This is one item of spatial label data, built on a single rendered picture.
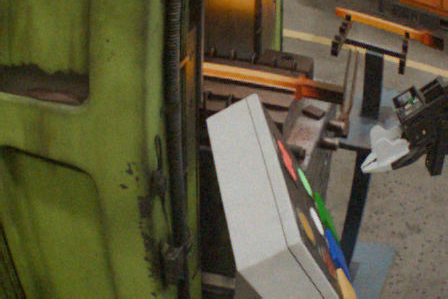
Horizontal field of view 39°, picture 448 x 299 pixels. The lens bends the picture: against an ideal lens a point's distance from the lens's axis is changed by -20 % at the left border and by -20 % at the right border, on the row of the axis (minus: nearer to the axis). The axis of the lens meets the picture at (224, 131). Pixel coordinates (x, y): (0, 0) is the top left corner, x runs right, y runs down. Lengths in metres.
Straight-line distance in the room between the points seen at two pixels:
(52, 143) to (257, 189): 0.49
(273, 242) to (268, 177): 0.12
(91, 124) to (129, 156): 0.09
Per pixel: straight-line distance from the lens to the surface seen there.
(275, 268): 0.83
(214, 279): 1.74
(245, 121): 1.04
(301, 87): 1.53
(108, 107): 1.18
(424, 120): 1.07
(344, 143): 1.99
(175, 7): 1.14
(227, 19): 1.79
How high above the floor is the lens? 1.71
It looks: 31 degrees down
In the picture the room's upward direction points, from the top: 1 degrees clockwise
